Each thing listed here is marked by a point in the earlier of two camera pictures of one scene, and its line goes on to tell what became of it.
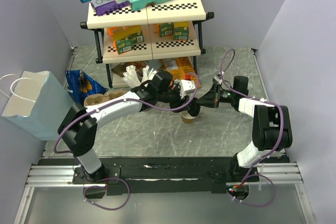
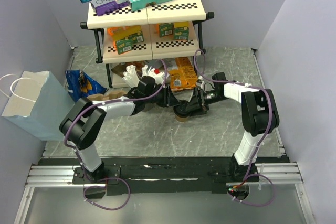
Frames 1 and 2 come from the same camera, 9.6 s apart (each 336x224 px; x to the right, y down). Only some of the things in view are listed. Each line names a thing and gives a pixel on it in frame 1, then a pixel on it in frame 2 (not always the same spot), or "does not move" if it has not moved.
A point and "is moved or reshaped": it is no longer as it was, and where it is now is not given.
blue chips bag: x=80 y=84 does not move
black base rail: x=156 y=175 does not move
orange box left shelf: x=120 y=32 does not move
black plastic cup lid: x=193 y=108 is moved or reshaped
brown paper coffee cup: x=186 y=118 → x=181 y=119
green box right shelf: x=166 y=29 does not move
